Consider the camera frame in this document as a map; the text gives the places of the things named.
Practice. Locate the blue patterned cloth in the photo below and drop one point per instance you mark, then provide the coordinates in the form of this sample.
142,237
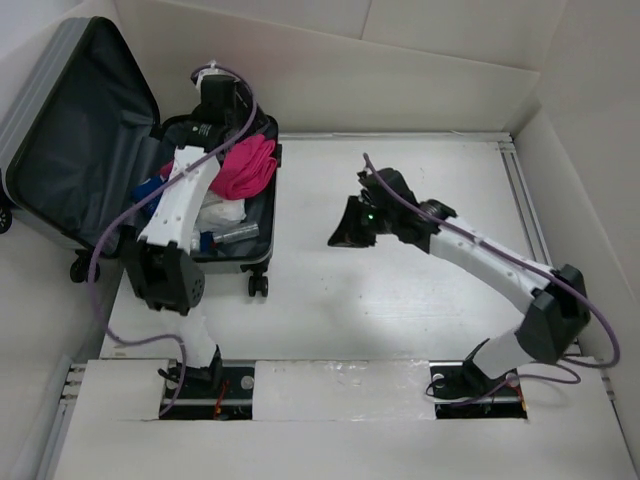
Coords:
145,192

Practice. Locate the aluminium rail frame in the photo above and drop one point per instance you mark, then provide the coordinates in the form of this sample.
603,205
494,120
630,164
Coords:
343,343

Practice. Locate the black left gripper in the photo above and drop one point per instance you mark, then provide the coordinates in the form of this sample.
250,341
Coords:
245,102

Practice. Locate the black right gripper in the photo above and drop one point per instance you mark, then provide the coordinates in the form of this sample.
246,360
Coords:
347,233

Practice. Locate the pink cloth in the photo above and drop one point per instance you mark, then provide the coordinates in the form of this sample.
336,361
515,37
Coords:
247,169

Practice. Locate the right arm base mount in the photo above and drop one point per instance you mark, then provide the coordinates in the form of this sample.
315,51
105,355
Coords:
455,398

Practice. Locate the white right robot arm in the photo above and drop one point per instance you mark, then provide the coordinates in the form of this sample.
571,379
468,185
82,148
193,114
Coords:
547,297

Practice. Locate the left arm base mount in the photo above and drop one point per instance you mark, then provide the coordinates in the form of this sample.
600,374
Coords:
231,400

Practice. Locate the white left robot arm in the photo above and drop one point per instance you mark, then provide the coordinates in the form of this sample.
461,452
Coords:
159,264

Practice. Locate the white plastic bottle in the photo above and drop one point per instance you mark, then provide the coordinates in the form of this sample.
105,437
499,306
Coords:
237,233

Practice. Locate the grey hard-shell suitcase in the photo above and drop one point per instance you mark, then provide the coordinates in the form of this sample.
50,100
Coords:
81,135

